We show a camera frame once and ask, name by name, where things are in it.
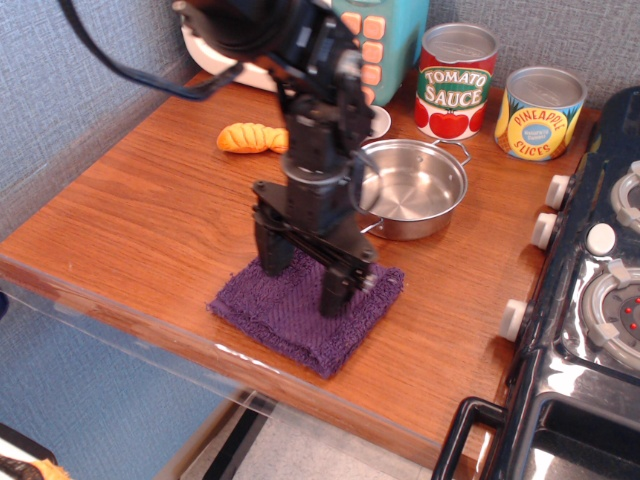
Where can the silver metal pot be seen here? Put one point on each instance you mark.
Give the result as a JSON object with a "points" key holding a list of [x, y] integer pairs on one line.
{"points": [[412, 187]]}

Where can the orange plush toy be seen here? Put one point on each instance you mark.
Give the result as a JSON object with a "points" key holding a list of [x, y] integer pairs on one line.
{"points": [[252, 138]]}

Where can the black toy stove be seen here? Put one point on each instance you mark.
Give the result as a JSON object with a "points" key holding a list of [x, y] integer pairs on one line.
{"points": [[572, 406]]}

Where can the white stove knob top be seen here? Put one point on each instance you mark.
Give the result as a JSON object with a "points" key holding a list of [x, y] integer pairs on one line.
{"points": [[556, 191]]}

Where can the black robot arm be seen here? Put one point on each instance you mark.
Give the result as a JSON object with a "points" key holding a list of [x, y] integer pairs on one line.
{"points": [[313, 59]]}

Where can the white stove knob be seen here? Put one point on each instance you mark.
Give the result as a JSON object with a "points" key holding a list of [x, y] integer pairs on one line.
{"points": [[543, 230], [512, 318], [556, 191]]}

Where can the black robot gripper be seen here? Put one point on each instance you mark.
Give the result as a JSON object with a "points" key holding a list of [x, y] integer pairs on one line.
{"points": [[315, 212]]}

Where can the teal toy microwave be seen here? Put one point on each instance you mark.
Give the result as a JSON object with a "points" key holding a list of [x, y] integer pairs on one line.
{"points": [[387, 33]]}

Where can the white stove knob bottom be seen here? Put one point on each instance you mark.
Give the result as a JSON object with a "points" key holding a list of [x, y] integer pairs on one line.
{"points": [[512, 318]]}

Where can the purple cloth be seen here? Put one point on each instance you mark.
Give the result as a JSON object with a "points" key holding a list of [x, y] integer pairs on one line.
{"points": [[283, 312]]}

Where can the pineapple slices can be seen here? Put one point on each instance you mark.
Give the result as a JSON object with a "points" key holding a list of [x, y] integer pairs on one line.
{"points": [[539, 112]]}

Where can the white stove knob middle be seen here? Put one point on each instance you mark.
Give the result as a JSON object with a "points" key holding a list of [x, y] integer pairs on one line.
{"points": [[543, 230]]}

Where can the tomato sauce can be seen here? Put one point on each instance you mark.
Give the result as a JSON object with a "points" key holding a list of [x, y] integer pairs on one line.
{"points": [[455, 72]]}

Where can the white teal plastic spoon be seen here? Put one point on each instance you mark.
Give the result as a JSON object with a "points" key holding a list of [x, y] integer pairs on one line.
{"points": [[381, 122]]}

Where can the orange object bottom left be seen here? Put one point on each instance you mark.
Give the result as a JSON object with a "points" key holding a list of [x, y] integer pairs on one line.
{"points": [[50, 471]]}

